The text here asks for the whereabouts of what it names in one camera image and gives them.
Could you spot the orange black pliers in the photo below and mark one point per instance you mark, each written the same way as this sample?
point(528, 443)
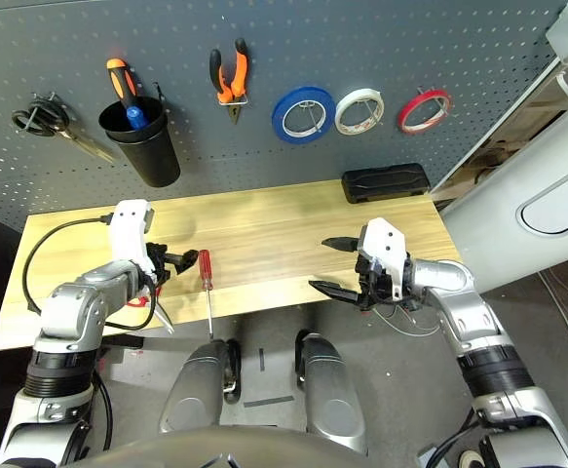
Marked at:
point(225, 85)

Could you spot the silver robot left leg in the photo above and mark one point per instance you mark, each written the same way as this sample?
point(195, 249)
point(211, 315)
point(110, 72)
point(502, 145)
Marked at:
point(196, 390)

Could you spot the red tape roll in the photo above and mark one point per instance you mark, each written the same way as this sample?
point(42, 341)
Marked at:
point(405, 119)

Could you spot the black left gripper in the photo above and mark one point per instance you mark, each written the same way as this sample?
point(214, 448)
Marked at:
point(157, 261)

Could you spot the white tape roll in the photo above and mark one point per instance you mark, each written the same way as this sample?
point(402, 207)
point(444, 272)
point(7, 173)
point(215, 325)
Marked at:
point(340, 117)

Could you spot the black plastic cup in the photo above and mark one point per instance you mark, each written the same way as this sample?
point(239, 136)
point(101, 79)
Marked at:
point(152, 161)

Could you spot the blue tape roll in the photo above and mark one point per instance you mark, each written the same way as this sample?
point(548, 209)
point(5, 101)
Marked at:
point(279, 124)

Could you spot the grey robot torso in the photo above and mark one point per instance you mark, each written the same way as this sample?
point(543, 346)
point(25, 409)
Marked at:
point(239, 451)

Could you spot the dark grey pegboard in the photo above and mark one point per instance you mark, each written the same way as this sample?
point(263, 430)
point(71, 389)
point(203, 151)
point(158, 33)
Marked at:
point(288, 29)

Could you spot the white frame post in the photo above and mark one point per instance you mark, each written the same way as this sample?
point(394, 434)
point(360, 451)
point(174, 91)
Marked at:
point(498, 127)

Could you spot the black floor tape strip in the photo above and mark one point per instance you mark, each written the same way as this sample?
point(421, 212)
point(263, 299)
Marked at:
point(262, 361)

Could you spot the black cup hook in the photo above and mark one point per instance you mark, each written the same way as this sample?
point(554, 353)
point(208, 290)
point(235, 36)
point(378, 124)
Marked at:
point(159, 92)

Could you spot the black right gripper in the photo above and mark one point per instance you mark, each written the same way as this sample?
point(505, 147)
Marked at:
point(376, 287)

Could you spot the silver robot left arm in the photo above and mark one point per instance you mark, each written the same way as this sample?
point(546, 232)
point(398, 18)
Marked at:
point(79, 302)

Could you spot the black tool case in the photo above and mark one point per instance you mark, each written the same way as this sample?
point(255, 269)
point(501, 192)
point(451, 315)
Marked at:
point(386, 183)

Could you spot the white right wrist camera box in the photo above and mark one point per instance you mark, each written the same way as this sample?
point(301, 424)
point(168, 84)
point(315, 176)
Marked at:
point(386, 244)

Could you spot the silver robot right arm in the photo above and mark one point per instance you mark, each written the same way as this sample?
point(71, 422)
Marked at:
point(459, 292)

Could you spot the grey floor tape strip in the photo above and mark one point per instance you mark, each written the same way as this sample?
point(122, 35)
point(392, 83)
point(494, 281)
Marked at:
point(269, 401)

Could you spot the silver robot leg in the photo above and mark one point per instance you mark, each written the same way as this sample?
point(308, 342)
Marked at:
point(332, 390)
point(196, 390)

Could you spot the orange black screwdriver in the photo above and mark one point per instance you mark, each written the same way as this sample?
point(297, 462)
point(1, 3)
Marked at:
point(120, 80)

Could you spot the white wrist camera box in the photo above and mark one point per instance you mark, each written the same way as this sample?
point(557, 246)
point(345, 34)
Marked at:
point(386, 244)
point(127, 229)

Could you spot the silver robot right leg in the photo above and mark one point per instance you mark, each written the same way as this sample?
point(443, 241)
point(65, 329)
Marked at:
point(332, 390)

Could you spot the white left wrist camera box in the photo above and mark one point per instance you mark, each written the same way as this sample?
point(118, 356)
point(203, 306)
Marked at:
point(127, 229)

